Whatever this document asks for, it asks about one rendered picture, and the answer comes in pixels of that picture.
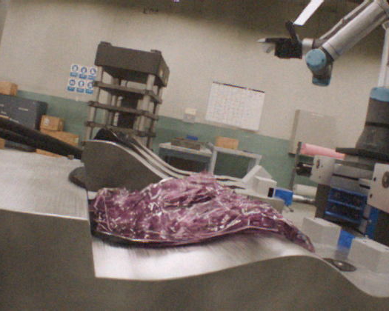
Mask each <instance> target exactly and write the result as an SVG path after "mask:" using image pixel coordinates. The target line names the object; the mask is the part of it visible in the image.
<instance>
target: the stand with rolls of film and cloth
mask: <svg viewBox="0 0 389 311"><path fill-rule="evenodd" d="M300 149H301V153H302V154H303V155H307V156H313V157H315V156H329V157H332V158H338V159H342V160H343V158H344V155H345V154H341V153H336V152H335V150H333V149H330V148H326V147H317V146H313V145H309V144H303V145H302V142H301V141H298V144H297V151H296V157H295V161H294V165H293V170H292V174H291V178H290V183H289V187H288V189H289V190H291V191H292V190H293V191H294V193H295V194H300V195H310V196H314V197H315V196H316V191H317V187H312V186H304V185H301V184H295V185H294V186H293V183H294V178H295V175H296V174H297V175H299V176H302V177H310V174H311V170H312V167H313V164H309V163H305V162H302V161H300V162H299V163H297V162H298V159H299V153H300Z"/></svg>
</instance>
